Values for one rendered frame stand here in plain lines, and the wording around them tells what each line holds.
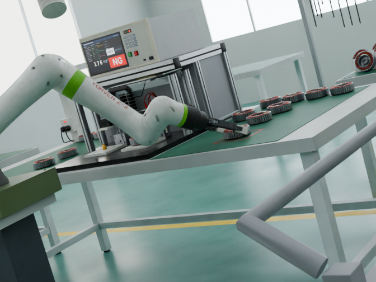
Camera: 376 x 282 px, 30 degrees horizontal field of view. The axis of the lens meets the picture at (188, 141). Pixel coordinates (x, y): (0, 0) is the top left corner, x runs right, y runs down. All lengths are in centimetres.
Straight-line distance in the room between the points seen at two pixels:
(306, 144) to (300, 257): 179
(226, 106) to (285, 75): 666
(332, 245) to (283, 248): 192
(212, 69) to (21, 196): 119
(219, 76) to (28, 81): 117
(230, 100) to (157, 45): 48
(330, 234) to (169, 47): 124
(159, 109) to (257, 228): 195
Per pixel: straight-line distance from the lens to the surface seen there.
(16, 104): 256
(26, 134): 892
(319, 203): 256
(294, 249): 69
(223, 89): 342
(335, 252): 261
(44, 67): 253
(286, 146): 250
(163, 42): 328
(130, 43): 329
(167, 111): 262
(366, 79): 381
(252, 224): 70
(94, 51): 344
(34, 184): 273
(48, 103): 924
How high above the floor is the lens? 120
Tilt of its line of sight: 8 degrees down
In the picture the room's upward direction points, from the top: 16 degrees counter-clockwise
